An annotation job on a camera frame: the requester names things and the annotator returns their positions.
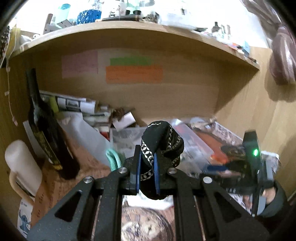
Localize white drawstring pouch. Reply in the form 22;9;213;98
122;193;174;210

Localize green striped knit cloth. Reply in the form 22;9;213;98
105;149;122;171

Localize black pouch silver pattern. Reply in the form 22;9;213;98
139;120;184;200

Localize person's right hand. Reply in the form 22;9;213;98
244;186;277;209

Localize clear plastic storage bin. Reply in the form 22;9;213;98
109;119;215;176

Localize vintage newspaper print mat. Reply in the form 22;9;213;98
30;120;280;241

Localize rolled newspaper stack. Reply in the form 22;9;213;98
40;90;112;126

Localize dark wine bottle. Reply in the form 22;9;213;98
26;68;80;180

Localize blue small box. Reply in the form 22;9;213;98
241;41;250;57

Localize orange sticky note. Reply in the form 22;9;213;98
106;65;163;84

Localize green sticky note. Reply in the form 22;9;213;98
110;56;153;66

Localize pink striped curtain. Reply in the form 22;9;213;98
242;1;295;85

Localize pink sticky note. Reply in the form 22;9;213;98
61;50;98;79

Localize wooden shelf board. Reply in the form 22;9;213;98
13;21;259;69

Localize blue textured glass bottle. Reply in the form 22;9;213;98
76;9;102;25

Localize black braided headband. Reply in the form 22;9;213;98
0;26;10;68

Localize turquoise cosmetic bottle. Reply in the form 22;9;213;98
55;4;71;23

